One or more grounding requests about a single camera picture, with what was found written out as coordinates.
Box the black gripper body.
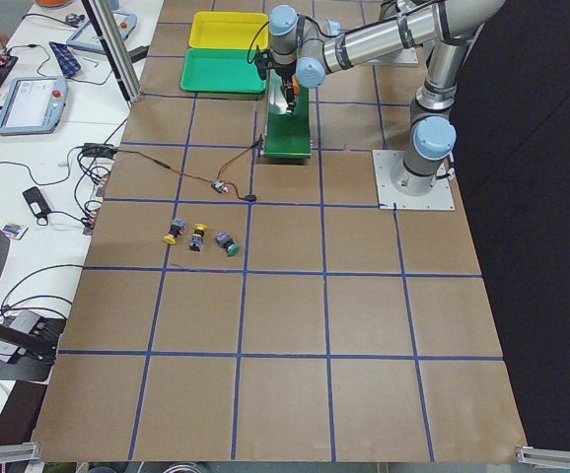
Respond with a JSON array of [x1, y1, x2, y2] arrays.
[[253, 48, 301, 93]]

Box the green push button switch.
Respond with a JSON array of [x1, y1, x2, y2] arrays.
[[215, 231, 240, 257]]

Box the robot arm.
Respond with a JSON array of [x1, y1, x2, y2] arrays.
[[248, 0, 503, 196]]

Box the green conveyor belt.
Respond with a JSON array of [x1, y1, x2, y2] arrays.
[[261, 71, 312, 160]]

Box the green plastic tray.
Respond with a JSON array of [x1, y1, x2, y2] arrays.
[[179, 48, 266, 94]]

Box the yellow plastic tray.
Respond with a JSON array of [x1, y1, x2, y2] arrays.
[[188, 11, 268, 50]]

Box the small motor controller board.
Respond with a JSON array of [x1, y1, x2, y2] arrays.
[[211, 180, 230, 194]]

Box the black power adapter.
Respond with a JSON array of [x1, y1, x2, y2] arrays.
[[128, 45, 149, 64]]

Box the yellow push button lower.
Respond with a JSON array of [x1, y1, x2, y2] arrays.
[[163, 218, 185, 245]]

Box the yellow push button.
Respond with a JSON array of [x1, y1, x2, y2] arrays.
[[163, 218, 185, 245], [188, 223, 208, 252]]

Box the yellow push button upper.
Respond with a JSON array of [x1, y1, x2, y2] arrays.
[[188, 223, 208, 252]]

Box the far teach pendant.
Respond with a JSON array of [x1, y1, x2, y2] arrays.
[[65, 10, 138, 55]]

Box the teach pendant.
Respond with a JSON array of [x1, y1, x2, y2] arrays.
[[65, 10, 138, 55], [0, 76, 69, 136]]

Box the plaid cloth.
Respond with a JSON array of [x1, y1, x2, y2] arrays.
[[49, 41, 81, 79]]

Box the near teach pendant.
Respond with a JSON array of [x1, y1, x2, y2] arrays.
[[0, 76, 69, 136]]

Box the red black power wire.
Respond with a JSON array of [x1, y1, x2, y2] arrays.
[[114, 137, 266, 203]]

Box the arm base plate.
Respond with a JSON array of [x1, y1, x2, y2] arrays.
[[367, 47, 419, 67], [372, 150, 456, 211]]

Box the aluminium frame post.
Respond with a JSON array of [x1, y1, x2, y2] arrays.
[[82, 0, 142, 103]]

